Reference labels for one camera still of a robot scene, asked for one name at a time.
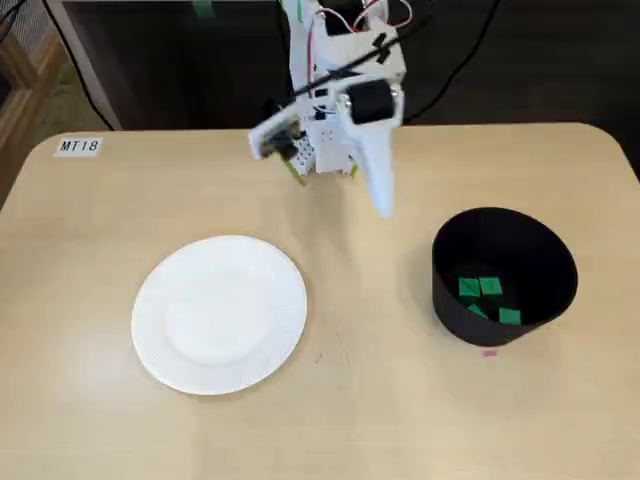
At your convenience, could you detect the white MT18 label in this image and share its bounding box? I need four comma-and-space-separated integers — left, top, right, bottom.
53, 137, 104, 157

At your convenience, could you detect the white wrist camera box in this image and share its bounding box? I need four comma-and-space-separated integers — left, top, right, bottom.
248, 102, 307, 162

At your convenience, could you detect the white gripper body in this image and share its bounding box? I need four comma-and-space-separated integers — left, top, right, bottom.
312, 27, 407, 127

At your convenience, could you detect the black camera cable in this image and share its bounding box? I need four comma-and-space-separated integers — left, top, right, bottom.
292, 14, 436, 99

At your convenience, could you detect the black pot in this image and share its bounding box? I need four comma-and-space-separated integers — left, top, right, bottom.
430, 206, 580, 347

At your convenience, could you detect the black background cable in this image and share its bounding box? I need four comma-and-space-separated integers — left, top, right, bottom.
402, 0, 503, 124

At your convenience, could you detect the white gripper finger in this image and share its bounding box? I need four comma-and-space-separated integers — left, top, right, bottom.
338, 84, 404, 220

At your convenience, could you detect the white desk leg panel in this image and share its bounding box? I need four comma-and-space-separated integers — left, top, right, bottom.
46, 0, 125, 132

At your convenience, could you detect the white paper plate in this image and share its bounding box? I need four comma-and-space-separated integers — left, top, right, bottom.
130, 234, 308, 397

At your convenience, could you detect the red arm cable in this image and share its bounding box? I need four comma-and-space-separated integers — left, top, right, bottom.
305, 0, 416, 89

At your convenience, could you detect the thin black cable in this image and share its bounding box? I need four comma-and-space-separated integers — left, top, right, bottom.
0, 0, 26, 39
39, 0, 119, 130

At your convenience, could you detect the wooden furniture frame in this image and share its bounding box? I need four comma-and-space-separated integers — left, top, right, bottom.
0, 27, 69, 206

